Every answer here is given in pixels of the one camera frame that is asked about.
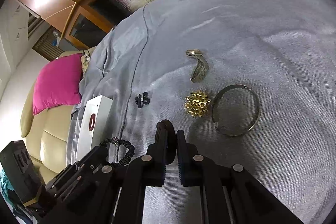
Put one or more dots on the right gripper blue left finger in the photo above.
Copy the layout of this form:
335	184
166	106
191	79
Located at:
156	170

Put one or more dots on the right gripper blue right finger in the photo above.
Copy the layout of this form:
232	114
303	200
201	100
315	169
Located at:
188	172

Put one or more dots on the dark red hair elastic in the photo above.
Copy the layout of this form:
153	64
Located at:
92	122

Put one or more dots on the gold cluster brooch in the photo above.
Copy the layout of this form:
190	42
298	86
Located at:
197	104

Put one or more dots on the silver metal bangle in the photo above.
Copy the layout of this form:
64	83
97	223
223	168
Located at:
235	110

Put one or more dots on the gold face metal wristwatch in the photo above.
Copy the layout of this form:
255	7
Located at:
201	69

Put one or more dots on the white organizer box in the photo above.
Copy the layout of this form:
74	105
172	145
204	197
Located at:
101	106

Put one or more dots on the beige leather sofa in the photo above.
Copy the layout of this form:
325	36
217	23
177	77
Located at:
46	133

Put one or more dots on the teal shirt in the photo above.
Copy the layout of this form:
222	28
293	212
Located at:
12	199

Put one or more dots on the magenta pillow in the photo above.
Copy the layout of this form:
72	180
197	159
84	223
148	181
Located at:
58	83

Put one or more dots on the grey bed blanket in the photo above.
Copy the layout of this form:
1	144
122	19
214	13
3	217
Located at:
284	50

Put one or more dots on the wooden cabinet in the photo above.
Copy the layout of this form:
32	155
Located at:
84	23

